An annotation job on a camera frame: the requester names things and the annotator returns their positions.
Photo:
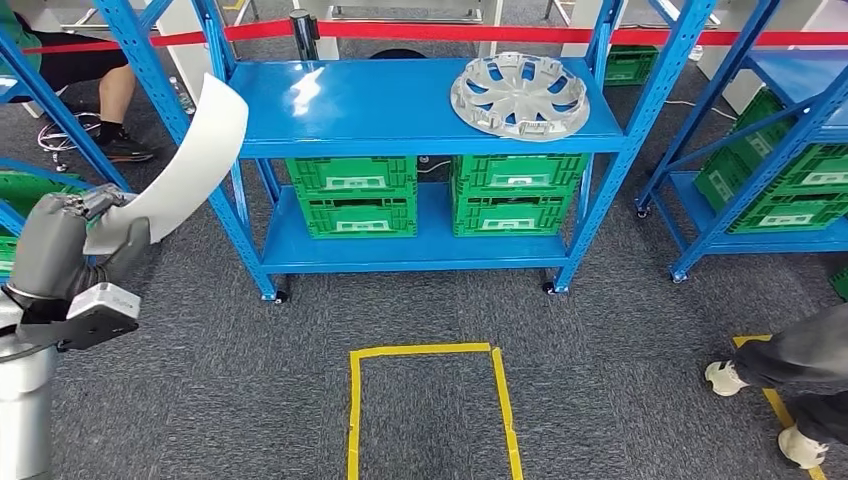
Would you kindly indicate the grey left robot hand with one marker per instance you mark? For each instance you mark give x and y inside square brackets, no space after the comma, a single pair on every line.
[50,245]

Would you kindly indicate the white curved plastic part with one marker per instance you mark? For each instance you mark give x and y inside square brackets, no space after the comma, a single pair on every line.
[199,152]

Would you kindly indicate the blue metal shelf rack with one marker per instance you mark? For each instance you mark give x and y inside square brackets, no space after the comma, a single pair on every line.
[60,103]
[397,99]
[802,79]

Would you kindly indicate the black shoe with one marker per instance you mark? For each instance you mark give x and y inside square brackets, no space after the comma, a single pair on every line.
[129,149]

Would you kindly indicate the person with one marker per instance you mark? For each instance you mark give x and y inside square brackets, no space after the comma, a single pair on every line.
[795,358]
[79,69]

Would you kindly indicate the clear plastic water bottle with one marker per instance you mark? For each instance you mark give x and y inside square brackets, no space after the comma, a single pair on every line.
[182,96]

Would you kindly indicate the white cabinet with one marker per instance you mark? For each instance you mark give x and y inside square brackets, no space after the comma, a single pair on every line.
[180,63]

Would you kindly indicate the black round stanchion base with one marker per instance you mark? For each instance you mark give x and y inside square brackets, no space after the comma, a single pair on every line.
[397,54]

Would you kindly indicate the red barrier belt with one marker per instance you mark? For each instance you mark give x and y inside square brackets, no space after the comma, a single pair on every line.
[464,33]

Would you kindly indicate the silver wheel hubcap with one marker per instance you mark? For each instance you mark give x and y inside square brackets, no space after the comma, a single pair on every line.
[520,96]

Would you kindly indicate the white sneaker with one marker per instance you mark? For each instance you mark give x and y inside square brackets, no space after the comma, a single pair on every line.
[802,449]
[725,379]

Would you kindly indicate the black stanchion post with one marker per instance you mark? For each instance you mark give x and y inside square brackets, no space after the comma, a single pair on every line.
[305,36]

